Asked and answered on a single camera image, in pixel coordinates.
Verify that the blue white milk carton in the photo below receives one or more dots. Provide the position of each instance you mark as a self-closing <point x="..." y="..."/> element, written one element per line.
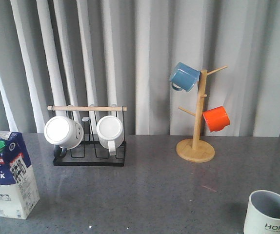
<point x="18" y="189"/>

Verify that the pale green HOME mug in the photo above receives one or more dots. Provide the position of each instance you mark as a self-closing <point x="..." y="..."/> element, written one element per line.
<point x="263" y="213"/>

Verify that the large white mug on rack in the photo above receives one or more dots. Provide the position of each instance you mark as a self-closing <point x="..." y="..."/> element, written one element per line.
<point x="64" y="132"/>

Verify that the grey white curtain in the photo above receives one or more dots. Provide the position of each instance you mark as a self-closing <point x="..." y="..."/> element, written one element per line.
<point x="122" y="52"/>

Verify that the white ribbed mug on rack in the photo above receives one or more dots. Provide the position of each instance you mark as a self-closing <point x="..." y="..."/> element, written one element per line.
<point x="110" y="133"/>

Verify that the wooden mug tree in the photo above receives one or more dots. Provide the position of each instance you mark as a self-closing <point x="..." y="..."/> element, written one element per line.
<point x="193" y="149"/>

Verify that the blue mug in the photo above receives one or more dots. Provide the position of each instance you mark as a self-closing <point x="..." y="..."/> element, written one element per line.
<point x="184" y="77"/>

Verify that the orange mug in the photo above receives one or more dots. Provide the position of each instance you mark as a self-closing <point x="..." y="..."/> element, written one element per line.
<point x="216" y="119"/>

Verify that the black wire mug rack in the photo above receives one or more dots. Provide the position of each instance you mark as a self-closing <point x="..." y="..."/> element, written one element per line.
<point x="89" y="152"/>

